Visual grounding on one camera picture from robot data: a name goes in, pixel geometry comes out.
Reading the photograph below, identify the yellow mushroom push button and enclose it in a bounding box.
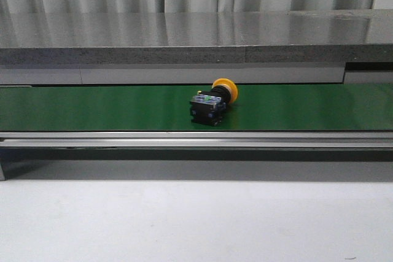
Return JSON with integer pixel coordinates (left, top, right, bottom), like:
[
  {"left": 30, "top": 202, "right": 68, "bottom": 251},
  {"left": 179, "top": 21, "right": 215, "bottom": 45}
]
[{"left": 190, "top": 78, "right": 238, "bottom": 126}]

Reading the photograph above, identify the green conveyor belt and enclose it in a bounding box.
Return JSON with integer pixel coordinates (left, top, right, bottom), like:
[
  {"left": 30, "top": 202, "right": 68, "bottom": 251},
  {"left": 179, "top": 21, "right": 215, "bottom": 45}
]
[{"left": 1, "top": 83, "right": 392, "bottom": 131}]

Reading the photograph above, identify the grey stone slab table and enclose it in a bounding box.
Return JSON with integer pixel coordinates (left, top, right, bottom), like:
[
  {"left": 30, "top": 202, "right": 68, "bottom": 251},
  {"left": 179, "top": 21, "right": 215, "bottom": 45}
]
[{"left": 1, "top": 9, "right": 392, "bottom": 64}]

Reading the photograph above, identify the grey conveyor back guard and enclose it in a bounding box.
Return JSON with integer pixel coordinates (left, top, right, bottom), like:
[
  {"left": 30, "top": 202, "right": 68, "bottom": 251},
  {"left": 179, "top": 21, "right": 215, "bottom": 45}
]
[{"left": 1, "top": 62, "right": 392, "bottom": 85}]

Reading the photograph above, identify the aluminium conveyor front rail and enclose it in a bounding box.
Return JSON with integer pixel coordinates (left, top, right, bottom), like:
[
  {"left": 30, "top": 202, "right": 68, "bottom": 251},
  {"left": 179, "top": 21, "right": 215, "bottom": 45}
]
[{"left": 1, "top": 131, "right": 392, "bottom": 148}]

